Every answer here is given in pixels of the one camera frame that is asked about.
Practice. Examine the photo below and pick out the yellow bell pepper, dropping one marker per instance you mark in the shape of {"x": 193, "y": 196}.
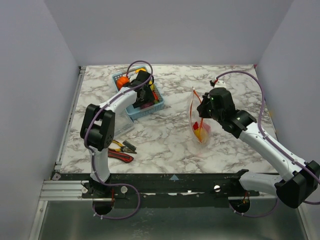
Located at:
{"x": 140, "y": 69}

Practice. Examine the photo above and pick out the red utility knife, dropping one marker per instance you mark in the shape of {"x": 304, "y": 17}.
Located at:
{"x": 120, "y": 156}

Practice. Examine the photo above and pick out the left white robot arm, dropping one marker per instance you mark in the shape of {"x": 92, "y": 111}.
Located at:
{"x": 98, "y": 126}

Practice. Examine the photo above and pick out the clear zip top bag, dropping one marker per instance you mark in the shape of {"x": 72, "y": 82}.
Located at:
{"x": 193, "y": 102}

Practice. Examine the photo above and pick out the orange pumpkin toy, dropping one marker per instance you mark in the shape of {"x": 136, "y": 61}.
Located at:
{"x": 121, "y": 81}

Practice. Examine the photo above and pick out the red bell pepper toy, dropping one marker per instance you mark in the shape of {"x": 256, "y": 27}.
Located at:
{"x": 198, "y": 126}

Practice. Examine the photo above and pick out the aluminium extrusion rail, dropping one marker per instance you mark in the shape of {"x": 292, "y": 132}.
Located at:
{"x": 61, "y": 190}

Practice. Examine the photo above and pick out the blue plastic basket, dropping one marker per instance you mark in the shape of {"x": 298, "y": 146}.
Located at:
{"x": 135, "y": 113}

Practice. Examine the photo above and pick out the yellow lemon toy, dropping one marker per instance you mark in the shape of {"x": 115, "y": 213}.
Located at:
{"x": 200, "y": 133}

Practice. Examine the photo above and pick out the yellow handled pliers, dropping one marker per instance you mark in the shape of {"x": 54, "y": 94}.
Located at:
{"x": 121, "y": 147}

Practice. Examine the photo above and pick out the red chili toy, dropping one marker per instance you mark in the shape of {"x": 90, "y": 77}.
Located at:
{"x": 156, "y": 99}

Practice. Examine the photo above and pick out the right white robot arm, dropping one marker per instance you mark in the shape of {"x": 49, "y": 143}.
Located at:
{"x": 297, "y": 179}

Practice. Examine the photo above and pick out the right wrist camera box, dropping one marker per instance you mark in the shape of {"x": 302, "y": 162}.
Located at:
{"x": 216, "y": 83}

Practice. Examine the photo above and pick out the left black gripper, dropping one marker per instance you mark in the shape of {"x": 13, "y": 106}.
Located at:
{"x": 148, "y": 98}

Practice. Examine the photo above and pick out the clear plastic screw box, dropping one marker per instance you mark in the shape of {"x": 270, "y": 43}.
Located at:
{"x": 123, "y": 124}

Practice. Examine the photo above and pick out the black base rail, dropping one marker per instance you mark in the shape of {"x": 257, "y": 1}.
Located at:
{"x": 168, "y": 190}

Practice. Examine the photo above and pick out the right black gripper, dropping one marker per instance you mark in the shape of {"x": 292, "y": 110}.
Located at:
{"x": 203, "y": 106}

